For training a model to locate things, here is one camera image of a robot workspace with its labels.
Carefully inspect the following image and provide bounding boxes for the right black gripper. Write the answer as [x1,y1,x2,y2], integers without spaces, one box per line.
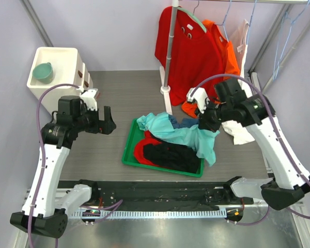
[194,99,232,133]

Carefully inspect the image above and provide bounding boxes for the teal cup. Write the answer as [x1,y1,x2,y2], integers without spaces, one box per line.
[32,62,54,84]

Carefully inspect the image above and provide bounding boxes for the green plastic tray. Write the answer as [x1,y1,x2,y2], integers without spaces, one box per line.
[121,118,205,178]

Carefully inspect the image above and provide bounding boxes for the hanging white tank top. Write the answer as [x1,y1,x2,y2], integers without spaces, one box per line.
[222,20,254,145]

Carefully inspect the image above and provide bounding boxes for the hanging red t shirt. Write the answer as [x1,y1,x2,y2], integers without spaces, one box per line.
[168,10,225,106]

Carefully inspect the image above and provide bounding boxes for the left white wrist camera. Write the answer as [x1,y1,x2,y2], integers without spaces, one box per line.
[80,88,100,111]

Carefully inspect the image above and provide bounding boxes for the red t shirt in tray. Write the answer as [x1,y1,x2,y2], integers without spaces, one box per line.
[134,131,177,170]

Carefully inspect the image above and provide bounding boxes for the hanging orange t shirt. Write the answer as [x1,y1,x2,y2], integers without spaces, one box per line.
[181,20,240,118]

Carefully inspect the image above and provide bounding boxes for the white slotted cable duct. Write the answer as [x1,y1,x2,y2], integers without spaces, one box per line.
[69,208,227,221]

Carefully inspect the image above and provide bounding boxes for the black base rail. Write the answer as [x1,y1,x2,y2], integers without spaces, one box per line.
[58,180,254,211]

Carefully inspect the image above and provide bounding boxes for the black t shirt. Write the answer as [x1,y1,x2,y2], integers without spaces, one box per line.
[143,143,200,174]

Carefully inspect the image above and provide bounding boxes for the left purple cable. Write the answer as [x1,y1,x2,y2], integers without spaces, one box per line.
[27,84,82,248]

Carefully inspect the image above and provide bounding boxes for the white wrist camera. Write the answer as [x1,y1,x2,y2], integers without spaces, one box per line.
[80,88,100,111]
[187,87,208,114]

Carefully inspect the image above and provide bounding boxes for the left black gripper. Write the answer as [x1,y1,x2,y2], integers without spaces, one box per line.
[73,103,116,134]

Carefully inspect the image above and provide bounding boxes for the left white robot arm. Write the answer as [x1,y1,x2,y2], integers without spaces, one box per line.
[10,96,116,239]

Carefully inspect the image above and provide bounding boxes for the green plastic hanger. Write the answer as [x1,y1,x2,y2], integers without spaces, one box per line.
[172,1,207,33]

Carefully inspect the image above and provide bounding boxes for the dark blue t shirt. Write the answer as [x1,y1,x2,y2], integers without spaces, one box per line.
[168,115,199,129]

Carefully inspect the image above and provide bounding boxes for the empty blue wire hanger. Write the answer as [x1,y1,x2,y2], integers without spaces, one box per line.
[272,1,310,81]

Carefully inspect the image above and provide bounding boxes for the white clothes rack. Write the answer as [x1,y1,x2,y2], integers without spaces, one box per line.
[160,0,305,115]

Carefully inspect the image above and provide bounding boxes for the white drawer cabinet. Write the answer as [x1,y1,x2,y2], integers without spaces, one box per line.
[26,47,94,114]

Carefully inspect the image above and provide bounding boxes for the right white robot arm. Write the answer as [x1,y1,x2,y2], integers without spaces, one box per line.
[187,74,310,210]

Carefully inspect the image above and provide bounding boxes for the light teal t shirt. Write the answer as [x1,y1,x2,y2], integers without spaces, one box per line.
[136,112,220,166]

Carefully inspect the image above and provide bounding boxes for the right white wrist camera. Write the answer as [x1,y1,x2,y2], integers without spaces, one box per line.
[187,87,208,114]

